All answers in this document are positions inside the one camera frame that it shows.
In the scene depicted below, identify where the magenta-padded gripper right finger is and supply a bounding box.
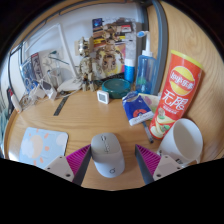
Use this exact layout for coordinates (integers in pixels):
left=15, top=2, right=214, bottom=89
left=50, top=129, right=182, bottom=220
left=134, top=144, right=184, bottom=185

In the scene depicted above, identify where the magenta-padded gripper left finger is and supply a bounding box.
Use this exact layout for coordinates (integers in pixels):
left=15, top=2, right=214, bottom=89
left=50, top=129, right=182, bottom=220
left=44, top=143, right=93, bottom=186

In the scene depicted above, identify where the light grey computer mouse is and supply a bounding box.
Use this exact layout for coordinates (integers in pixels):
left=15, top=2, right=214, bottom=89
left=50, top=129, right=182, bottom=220
left=90, top=132, right=126, bottom=179

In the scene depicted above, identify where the sky print mouse pad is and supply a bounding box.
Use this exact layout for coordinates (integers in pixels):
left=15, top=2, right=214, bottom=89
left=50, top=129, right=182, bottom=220
left=18, top=126, right=69, bottom=167

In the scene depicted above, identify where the white mug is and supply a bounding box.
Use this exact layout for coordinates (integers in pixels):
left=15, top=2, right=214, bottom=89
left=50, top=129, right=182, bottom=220
left=156, top=118, right=204, bottom=167

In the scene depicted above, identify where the dark pen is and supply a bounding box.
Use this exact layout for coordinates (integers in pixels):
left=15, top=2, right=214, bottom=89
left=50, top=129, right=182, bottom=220
left=141, top=121, right=155, bottom=144

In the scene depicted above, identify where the black ruler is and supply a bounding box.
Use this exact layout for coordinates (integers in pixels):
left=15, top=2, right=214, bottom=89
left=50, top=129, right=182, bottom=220
left=53, top=95, right=70, bottom=117

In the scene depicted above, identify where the blue tissue packet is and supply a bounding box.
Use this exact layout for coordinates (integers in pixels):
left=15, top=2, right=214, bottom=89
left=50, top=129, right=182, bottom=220
left=121, top=91, right=155, bottom=127

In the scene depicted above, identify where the red chips can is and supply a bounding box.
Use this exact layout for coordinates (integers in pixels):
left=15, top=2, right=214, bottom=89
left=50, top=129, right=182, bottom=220
left=148, top=49, right=205, bottom=140

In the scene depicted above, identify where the small white cube clock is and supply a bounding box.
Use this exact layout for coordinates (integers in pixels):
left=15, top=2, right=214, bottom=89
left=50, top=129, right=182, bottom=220
left=96, top=89, right=111, bottom=105

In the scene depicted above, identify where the white power strip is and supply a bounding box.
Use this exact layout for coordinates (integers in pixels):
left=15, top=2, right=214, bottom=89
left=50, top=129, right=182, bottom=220
left=35, top=79, right=58, bottom=101

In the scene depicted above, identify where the white desk lamp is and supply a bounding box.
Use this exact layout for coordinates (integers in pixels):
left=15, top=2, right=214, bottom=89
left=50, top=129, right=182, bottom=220
left=24, top=22, right=83, bottom=93

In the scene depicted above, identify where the round green tin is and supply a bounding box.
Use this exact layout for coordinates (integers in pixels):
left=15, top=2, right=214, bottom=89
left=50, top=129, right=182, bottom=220
left=101, top=78, right=132, bottom=99

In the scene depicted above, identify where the blue spray bottle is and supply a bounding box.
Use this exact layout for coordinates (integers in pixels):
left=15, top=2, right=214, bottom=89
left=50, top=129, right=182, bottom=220
left=135, top=30, right=158, bottom=96

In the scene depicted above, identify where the blue model kit box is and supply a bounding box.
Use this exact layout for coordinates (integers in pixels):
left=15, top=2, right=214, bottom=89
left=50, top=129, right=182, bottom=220
left=19, top=52, right=43, bottom=93

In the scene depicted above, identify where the tan robot model figure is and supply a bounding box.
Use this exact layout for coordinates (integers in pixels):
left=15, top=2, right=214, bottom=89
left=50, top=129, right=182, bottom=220
left=76, top=36, right=101, bottom=93

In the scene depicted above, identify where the white tube with blue cap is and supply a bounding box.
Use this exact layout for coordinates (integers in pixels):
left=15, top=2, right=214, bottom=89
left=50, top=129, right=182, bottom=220
left=123, top=32, right=138, bottom=84

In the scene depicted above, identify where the colourful printed box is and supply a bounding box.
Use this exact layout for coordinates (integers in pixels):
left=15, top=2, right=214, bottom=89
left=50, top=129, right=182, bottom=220
left=91, top=16, right=138, bottom=79

